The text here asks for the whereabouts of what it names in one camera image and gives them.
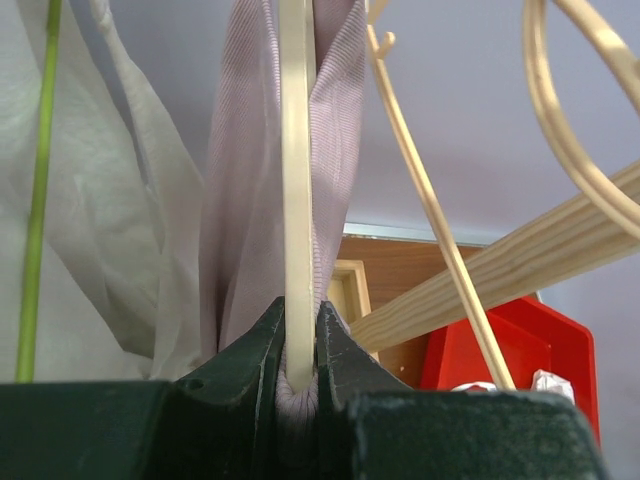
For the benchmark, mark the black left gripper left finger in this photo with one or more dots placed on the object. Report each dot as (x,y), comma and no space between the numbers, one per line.
(217,422)

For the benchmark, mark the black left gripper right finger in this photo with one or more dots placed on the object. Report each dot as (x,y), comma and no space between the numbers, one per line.
(373,426)

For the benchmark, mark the lilac tank top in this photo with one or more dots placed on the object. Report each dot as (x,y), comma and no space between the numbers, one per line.
(241,251)

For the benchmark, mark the green plastic hanger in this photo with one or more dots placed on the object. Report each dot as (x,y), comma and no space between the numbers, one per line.
(26,353)

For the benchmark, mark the white hanging shirt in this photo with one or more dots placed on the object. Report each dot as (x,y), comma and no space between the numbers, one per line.
(119,290)

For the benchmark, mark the white crumpled garment in bin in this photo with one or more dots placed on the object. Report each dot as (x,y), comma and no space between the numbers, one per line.
(542,381)

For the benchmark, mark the red plastic bin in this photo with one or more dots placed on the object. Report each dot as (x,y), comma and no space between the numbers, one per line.
(532,337)

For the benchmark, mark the wooden clothes rack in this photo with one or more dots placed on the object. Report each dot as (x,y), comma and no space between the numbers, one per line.
(572,238)

